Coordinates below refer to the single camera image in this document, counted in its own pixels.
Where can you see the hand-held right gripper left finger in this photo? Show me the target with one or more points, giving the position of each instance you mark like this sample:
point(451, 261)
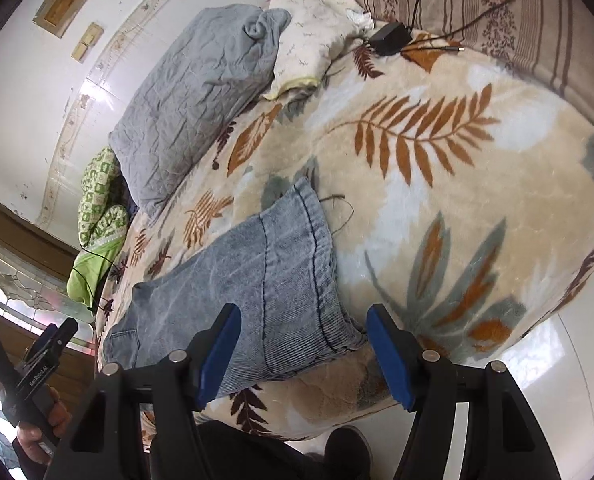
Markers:
point(219, 355)

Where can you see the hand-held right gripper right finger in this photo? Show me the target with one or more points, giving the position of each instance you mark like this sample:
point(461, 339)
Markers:
point(392, 360)

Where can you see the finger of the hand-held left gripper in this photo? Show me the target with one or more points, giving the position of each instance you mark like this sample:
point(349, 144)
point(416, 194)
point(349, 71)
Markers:
point(63, 332)

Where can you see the grey denim pants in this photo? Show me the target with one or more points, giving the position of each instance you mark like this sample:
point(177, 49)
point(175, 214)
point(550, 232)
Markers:
point(257, 280)

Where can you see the person's left hand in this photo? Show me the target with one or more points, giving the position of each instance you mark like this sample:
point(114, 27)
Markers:
point(58, 407)

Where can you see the plain green cloth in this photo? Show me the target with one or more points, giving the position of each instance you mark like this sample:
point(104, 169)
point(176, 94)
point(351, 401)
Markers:
point(89, 270)

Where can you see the wooden door with stained glass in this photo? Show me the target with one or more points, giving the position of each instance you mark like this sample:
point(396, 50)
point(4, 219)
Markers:
point(17, 270)

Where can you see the person's dark trouser leg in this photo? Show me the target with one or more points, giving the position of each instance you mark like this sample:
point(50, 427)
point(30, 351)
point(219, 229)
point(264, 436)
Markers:
point(237, 452)

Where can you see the person's black shoe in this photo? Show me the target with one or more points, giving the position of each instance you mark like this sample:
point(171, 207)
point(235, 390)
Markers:
point(349, 452)

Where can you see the green patterned quilt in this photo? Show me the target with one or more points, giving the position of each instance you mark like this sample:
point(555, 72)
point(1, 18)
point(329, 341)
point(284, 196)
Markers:
point(99, 185)

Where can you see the leaf print blanket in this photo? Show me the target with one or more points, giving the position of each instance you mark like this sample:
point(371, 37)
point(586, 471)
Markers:
point(452, 210)

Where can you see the grey quilted pillow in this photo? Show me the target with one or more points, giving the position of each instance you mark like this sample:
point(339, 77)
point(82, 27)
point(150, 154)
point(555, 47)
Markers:
point(197, 90)

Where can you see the black charger adapter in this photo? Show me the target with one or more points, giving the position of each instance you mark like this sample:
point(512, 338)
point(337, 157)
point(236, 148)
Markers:
point(389, 39)

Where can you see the cream pillow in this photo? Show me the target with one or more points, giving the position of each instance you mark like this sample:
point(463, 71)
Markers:
point(312, 45)

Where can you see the striped floral cushion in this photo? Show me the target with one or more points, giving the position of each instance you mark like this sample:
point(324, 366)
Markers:
point(527, 35)

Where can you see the beige wall switch panel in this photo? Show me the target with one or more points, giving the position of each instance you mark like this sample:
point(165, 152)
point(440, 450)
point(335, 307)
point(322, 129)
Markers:
point(88, 42)

